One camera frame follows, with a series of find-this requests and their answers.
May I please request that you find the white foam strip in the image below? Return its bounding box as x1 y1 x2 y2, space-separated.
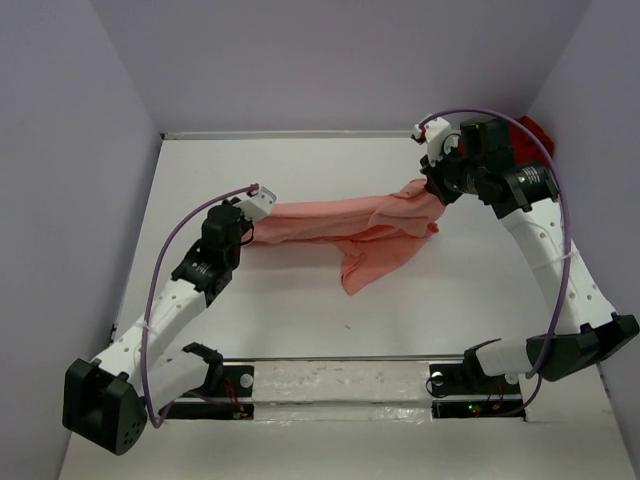
251 360 433 423

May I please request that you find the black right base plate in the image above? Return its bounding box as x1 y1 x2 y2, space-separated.
425 363 526 420

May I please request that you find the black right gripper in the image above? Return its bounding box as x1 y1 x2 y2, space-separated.
422 140 485 206

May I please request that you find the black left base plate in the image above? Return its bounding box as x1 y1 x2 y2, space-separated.
162 363 255 421

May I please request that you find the pink t shirt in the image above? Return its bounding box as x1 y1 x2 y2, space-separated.
252 179 445 296

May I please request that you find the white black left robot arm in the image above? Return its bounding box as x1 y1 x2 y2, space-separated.
62 185 275 455

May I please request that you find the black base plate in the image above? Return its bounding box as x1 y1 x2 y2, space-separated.
425 363 526 420
162 363 255 421

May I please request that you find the red t shirt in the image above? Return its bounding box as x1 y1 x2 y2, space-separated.
508 116 555 167

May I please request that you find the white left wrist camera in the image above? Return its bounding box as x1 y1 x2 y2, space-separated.
235 186 277 223

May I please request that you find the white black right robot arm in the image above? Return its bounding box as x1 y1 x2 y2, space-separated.
412 117 639 392

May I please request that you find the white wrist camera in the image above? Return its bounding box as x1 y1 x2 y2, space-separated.
411 117 461 166
235 186 277 223

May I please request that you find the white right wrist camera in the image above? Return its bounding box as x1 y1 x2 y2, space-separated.
411 117 461 166

